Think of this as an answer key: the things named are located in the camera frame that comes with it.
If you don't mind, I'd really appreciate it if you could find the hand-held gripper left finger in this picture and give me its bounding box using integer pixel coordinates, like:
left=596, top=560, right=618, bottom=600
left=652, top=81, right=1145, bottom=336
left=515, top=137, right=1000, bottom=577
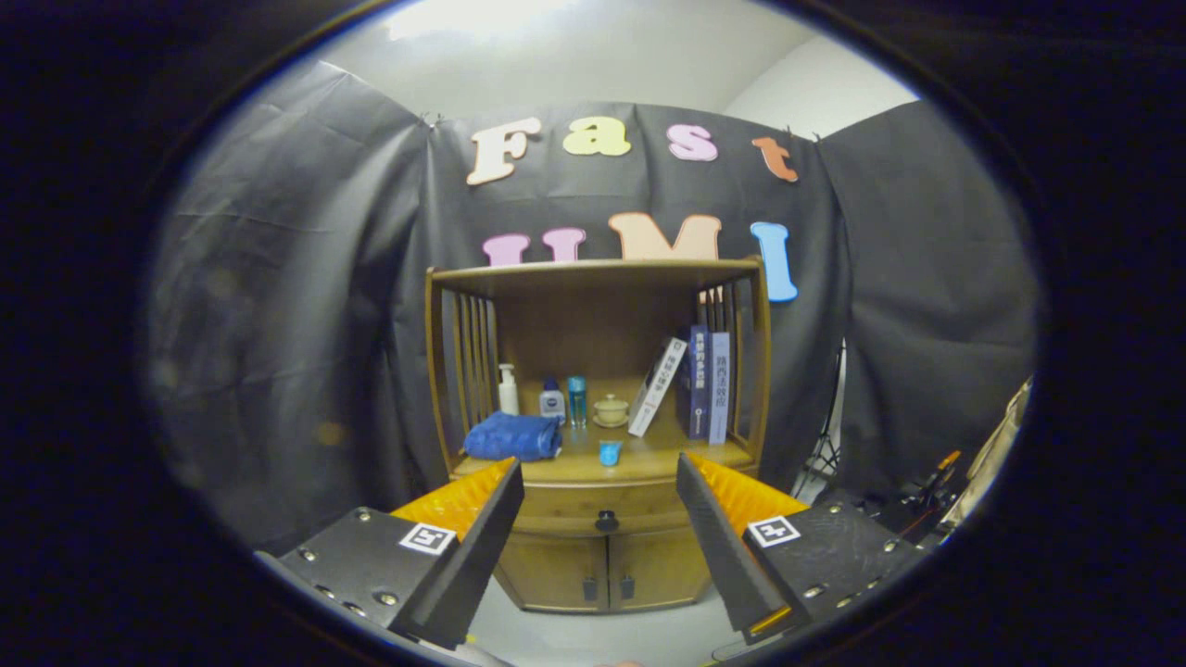
left=255, top=457, right=525, bottom=649

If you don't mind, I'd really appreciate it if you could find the orange and black tool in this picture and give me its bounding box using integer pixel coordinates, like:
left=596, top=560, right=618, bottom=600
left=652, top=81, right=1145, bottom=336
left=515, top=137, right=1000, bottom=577
left=903, top=451, right=965, bottom=510

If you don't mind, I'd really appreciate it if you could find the wooden cabinet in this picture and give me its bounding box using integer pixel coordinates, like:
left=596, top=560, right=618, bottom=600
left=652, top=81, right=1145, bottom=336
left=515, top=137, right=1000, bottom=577
left=424, top=257, right=773, bottom=615

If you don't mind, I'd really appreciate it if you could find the blue folded towel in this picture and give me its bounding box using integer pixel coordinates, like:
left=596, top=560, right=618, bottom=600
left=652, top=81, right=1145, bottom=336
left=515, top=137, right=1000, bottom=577
left=462, top=411, right=563, bottom=462

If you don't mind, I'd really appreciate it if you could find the beige fabric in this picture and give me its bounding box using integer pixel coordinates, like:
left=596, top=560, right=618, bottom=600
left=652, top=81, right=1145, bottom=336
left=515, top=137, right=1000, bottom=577
left=964, top=375, right=1034, bottom=529

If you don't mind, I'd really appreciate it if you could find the wooden cabinet door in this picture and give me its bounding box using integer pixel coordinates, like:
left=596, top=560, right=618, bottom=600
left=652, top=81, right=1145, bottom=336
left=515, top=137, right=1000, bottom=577
left=607, top=528, right=714, bottom=612
left=505, top=535, right=612, bottom=614

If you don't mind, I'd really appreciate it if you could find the white book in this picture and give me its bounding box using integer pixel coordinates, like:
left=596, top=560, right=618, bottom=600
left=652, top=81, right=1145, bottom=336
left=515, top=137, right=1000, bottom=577
left=627, top=337, right=689, bottom=438

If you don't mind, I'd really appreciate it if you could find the dark blue book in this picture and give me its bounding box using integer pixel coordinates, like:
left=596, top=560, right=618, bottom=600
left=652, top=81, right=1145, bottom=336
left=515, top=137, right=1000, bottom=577
left=681, top=324, right=711, bottom=441

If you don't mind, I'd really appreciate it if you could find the wooden drawer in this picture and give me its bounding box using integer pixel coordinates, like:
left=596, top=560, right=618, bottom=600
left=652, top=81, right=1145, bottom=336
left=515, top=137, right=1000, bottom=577
left=452, top=463, right=756, bottom=538

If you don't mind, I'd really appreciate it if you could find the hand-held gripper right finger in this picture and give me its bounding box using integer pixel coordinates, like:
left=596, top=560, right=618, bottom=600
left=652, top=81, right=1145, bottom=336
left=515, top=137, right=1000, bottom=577
left=675, top=452, right=937, bottom=647

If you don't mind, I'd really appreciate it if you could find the light purple book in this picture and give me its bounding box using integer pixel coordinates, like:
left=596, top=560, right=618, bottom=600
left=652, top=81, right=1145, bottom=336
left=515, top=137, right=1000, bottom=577
left=709, top=332, right=731, bottom=447

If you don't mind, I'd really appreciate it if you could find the wooden countertop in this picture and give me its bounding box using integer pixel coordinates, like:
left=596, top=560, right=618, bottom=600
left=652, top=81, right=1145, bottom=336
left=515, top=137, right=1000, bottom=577
left=451, top=422, right=756, bottom=483

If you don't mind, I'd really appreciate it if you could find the black tripod stand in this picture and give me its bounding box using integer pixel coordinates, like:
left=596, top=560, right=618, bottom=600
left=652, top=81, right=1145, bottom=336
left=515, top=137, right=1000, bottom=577
left=797, top=343, right=846, bottom=501

